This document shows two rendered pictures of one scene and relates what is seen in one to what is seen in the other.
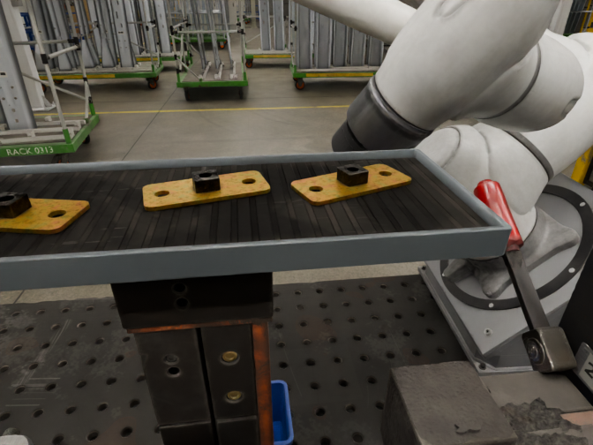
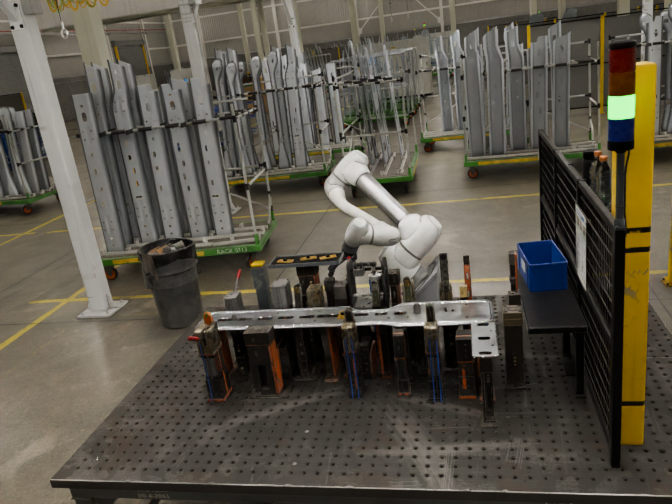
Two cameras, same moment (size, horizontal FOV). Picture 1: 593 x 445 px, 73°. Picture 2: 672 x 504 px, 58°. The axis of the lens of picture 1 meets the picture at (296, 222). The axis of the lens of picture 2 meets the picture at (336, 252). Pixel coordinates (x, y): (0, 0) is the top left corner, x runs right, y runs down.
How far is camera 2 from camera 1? 2.84 m
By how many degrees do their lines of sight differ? 21
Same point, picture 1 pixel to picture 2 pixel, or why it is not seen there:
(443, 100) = (352, 242)
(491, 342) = not seen: hidden behind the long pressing
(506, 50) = (357, 235)
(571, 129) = (415, 243)
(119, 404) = not seen: hidden behind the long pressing
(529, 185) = (407, 260)
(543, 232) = (420, 275)
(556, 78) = (379, 236)
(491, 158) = (395, 252)
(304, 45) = (476, 133)
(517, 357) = not seen: hidden behind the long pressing
